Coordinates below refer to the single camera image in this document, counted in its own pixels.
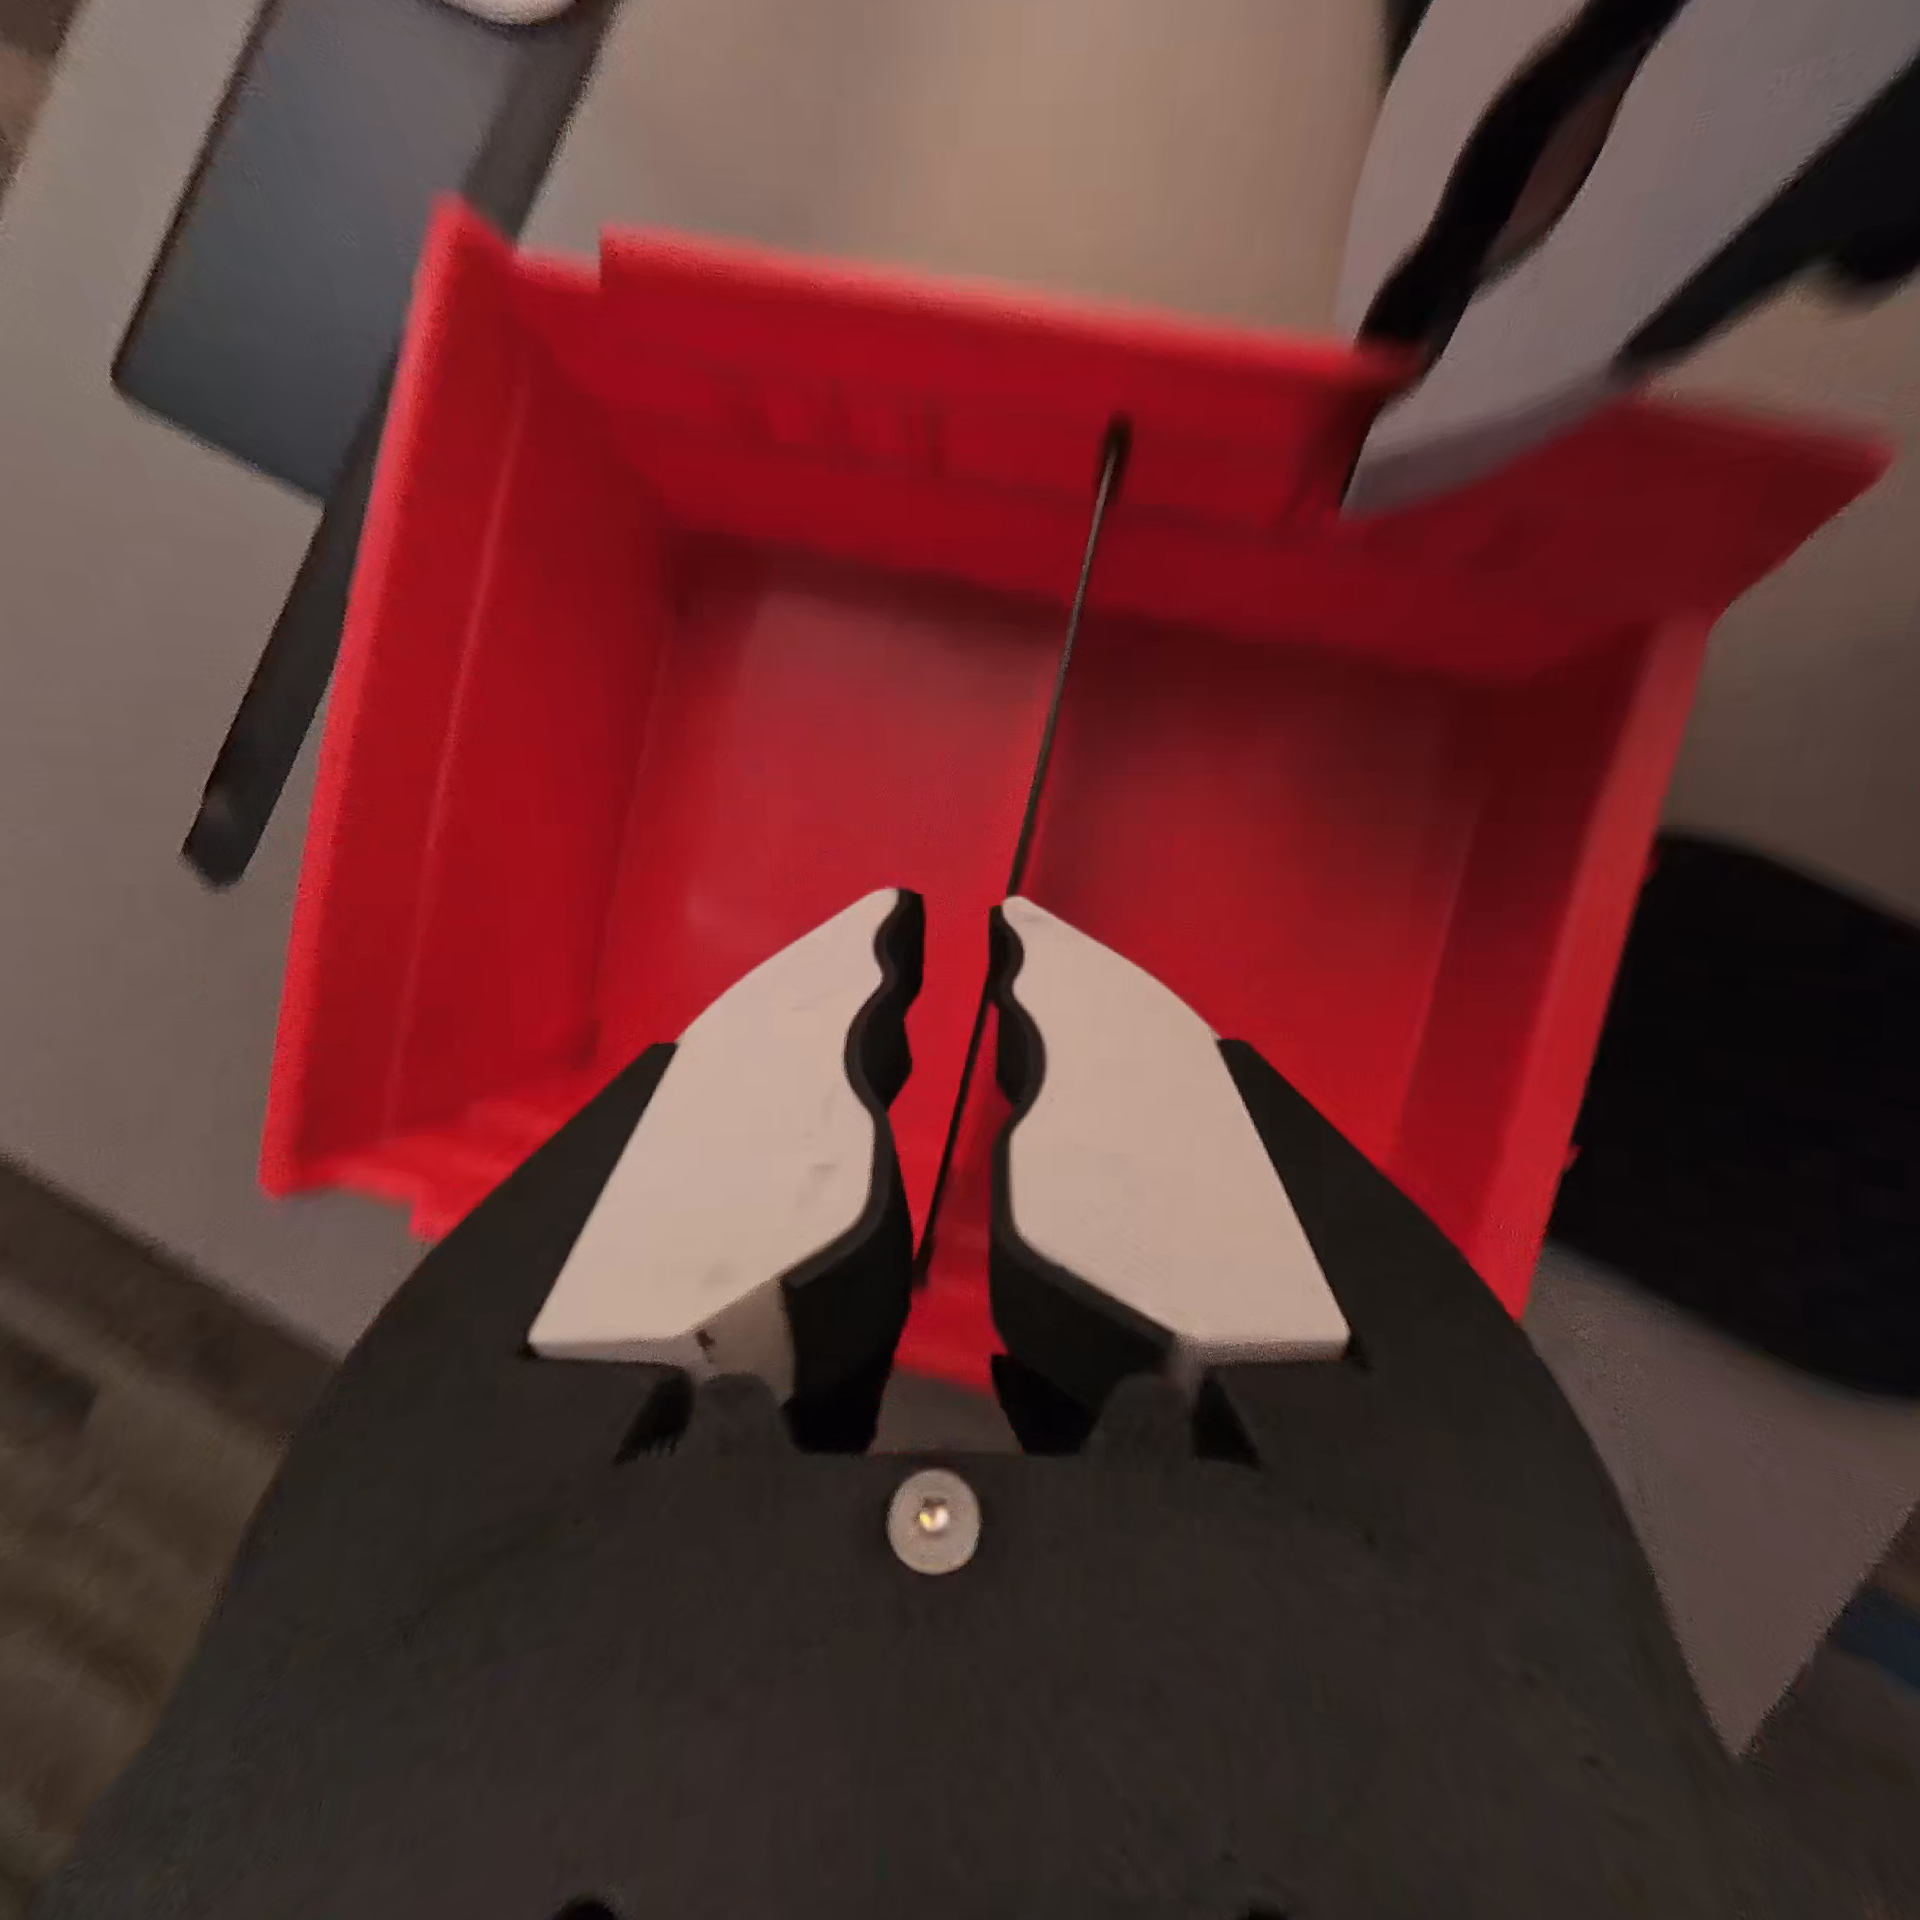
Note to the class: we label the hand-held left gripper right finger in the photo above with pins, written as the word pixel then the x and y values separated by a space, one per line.
pixel 1155 1186

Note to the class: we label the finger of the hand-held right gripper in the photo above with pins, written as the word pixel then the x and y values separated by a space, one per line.
pixel 1417 196
pixel 1695 166

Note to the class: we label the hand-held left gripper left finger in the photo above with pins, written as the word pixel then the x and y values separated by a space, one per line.
pixel 720 1171

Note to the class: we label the red plastic bin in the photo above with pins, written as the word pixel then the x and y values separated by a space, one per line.
pixel 1277 839

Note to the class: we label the black mesh office chair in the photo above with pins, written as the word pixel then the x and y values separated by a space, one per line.
pixel 1769 1126

